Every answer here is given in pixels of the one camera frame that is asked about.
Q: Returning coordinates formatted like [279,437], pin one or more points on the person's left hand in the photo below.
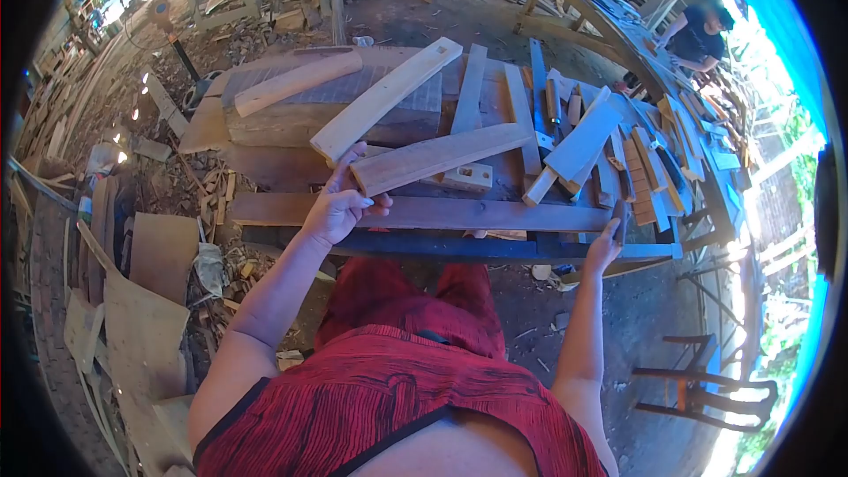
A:
[334,209]

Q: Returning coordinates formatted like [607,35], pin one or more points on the person's right hand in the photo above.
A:
[606,250]

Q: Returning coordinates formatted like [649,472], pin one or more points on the person's right fingers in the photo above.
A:
[615,230]

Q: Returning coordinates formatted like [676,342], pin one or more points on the person's left thumb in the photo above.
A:
[353,159]

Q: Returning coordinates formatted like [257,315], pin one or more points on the person's left fingers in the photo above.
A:
[376,205]

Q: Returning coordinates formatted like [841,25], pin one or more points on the small dark piece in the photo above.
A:
[621,215]

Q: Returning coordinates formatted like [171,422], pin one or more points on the reddish wood plank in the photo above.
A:
[444,156]

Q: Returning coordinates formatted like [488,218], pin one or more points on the long pale plank with mortise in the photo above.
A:
[387,99]

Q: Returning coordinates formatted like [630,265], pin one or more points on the pile of wood offcuts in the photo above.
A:
[646,169]

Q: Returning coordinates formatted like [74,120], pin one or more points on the large grey wood block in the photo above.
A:
[278,122]

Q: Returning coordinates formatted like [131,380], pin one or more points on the long brown board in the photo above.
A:
[464,213]

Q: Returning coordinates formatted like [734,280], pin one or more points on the pale board with tenon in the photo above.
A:
[583,142]

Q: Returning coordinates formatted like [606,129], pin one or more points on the small wood block with holes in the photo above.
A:
[467,177]

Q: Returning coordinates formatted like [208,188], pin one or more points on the pale curved wood piece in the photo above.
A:
[295,83]

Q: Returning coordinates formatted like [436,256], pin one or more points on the blue wooden workbench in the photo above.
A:
[464,248]

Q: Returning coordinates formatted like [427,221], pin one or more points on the person's legs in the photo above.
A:
[397,301]

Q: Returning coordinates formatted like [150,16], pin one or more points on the narrow grey plank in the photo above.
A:
[470,89]

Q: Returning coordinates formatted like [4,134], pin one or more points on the heap of wood scraps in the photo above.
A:
[212,195]

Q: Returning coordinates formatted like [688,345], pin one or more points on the narrow pale brown plank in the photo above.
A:
[522,109]

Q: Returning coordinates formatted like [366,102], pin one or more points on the grey metal blade tool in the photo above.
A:
[538,83]

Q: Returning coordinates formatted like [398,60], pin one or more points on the grey crumpled sack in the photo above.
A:
[210,268]

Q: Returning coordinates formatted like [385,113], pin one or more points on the dark wooden stool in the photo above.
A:
[702,387]

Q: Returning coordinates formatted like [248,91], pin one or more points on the person's body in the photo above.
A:
[397,397]

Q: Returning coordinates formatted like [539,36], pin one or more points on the brown plywood sheet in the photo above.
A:
[162,255]

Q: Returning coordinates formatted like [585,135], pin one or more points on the black stand with round head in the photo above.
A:
[171,33]

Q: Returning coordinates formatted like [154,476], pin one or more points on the pale plywood sheet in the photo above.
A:
[146,344]

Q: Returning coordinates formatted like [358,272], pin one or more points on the pile of long planks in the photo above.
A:
[59,106]

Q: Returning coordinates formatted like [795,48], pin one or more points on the curved wooden frame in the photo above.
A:
[589,10]

